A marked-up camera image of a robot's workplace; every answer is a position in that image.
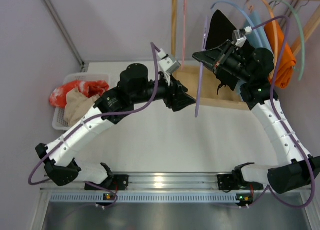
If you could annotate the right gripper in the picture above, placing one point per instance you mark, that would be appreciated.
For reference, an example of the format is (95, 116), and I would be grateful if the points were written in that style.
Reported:
(222, 58)

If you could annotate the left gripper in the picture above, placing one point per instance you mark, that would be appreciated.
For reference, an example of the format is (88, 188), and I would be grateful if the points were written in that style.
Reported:
(171, 92)

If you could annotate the purple hanger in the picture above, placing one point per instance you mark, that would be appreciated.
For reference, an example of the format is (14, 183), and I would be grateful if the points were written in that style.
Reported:
(201, 69)

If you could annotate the beige trousers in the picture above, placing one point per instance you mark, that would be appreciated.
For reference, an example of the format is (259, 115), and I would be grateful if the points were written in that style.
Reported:
(77, 105)

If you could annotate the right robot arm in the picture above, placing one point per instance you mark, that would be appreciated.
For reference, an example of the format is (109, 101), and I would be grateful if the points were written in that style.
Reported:
(296, 166)

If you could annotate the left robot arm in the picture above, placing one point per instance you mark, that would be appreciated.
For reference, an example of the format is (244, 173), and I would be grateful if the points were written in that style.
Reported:
(134, 87)

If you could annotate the black trousers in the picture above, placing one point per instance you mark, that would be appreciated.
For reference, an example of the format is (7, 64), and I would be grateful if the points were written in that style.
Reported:
(220, 30)

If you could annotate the light blue trousers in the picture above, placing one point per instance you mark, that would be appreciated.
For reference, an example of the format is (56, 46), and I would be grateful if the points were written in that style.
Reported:
(255, 17)

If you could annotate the blue hanger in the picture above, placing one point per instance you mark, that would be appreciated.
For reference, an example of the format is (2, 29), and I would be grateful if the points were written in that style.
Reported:
(241, 10)

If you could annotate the orange hanger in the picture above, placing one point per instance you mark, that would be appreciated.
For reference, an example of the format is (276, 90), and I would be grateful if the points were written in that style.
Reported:
(275, 51)

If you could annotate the orange trousers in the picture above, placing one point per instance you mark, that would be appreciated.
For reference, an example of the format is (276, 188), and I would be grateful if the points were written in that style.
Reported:
(288, 60)

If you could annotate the pink hanger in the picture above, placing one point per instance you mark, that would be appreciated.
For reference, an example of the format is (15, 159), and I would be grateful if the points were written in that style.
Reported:
(185, 5)

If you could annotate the green hanger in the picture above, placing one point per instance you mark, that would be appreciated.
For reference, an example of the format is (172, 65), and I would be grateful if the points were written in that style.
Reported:
(301, 39)

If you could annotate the wooden clothes rack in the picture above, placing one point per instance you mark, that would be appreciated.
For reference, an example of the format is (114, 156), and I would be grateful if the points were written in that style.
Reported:
(188, 74)

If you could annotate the red white cloth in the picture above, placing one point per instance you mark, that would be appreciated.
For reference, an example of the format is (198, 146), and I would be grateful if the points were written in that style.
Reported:
(58, 97)

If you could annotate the white plastic basket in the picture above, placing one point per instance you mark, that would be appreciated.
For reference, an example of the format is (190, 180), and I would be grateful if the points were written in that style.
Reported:
(58, 122)

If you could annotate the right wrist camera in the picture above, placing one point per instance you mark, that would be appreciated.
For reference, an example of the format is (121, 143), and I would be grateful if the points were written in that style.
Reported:
(239, 36)

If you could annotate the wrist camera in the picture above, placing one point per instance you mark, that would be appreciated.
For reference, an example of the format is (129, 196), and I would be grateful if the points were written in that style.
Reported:
(168, 63)
(239, 36)

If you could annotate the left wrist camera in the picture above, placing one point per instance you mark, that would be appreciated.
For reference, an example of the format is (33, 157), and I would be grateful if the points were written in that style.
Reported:
(168, 63)

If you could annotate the aluminium rail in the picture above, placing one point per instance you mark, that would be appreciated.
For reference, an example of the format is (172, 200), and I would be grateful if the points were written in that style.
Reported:
(178, 181)

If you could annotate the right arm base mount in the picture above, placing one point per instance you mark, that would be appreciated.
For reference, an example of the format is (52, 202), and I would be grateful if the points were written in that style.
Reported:
(227, 182)

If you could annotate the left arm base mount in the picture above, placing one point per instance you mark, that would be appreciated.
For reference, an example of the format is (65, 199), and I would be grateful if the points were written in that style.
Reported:
(117, 182)

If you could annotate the grey cable duct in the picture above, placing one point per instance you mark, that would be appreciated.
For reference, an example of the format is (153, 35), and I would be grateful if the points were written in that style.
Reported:
(144, 197)

